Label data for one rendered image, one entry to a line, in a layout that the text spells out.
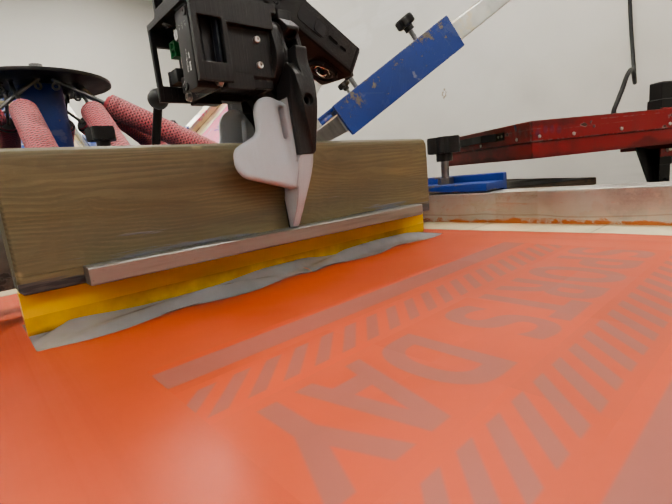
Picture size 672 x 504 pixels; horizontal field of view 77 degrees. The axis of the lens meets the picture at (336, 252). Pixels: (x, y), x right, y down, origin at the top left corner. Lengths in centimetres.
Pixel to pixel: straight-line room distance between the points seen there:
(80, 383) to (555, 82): 230
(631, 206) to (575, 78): 190
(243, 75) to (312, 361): 19
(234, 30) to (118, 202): 13
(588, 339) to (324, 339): 11
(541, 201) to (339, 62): 25
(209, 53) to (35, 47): 446
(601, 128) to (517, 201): 79
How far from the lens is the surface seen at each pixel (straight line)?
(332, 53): 37
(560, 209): 48
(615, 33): 232
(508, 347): 18
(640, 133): 136
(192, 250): 28
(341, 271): 32
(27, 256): 27
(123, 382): 20
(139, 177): 28
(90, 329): 27
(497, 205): 51
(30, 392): 22
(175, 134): 108
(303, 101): 30
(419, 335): 19
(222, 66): 29
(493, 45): 253
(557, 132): 119
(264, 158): 30
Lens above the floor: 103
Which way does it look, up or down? 10 degrees down
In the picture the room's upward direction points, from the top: 6 degrees counter-clockwise
